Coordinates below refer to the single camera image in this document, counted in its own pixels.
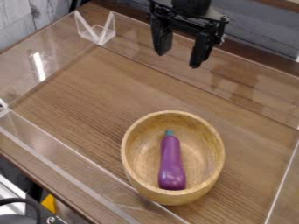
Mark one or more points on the brown wooden bowl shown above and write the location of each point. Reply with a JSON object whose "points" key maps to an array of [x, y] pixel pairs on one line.
{"points": [[203, 155]]}

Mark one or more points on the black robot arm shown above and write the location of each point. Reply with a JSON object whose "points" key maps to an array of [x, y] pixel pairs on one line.
{"points": [[193, 18]]}

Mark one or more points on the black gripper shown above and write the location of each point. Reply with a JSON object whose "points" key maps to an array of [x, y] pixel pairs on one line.
{"points": [[189, 16]]}

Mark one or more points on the purple toy eggplant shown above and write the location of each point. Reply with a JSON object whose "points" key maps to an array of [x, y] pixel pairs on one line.
{"points": [[171, 177]]}

